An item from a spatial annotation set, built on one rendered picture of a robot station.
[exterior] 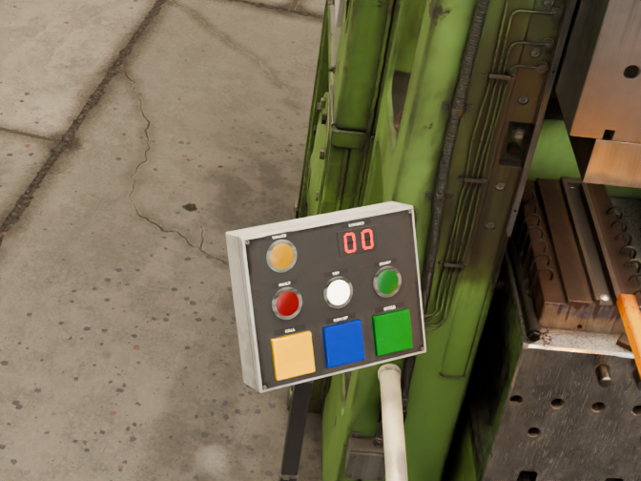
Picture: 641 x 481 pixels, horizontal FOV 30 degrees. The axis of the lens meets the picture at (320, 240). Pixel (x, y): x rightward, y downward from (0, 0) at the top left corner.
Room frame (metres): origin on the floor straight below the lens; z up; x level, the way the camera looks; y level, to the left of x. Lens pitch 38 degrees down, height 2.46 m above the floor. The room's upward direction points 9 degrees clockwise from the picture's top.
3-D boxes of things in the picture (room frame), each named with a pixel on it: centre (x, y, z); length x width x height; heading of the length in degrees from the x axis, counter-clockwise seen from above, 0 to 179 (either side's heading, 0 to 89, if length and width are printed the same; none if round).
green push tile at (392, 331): (1.65, -0.15, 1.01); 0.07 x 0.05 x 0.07; 121
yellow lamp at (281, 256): (1.62, 0.06, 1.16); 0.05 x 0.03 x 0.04; 96
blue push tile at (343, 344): (1.59, -0.07, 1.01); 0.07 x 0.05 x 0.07; 121
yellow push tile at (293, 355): (1.54, 0.02, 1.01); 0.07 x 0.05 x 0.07; 121
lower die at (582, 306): (2.05, -0.53, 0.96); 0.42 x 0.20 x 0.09; 6
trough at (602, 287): (2.05, -0.56, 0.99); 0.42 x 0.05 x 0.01; 6
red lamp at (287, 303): (1.58, 0.04, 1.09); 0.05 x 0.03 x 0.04; 96
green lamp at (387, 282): (1.68, -0.13, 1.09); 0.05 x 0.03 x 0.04; 96
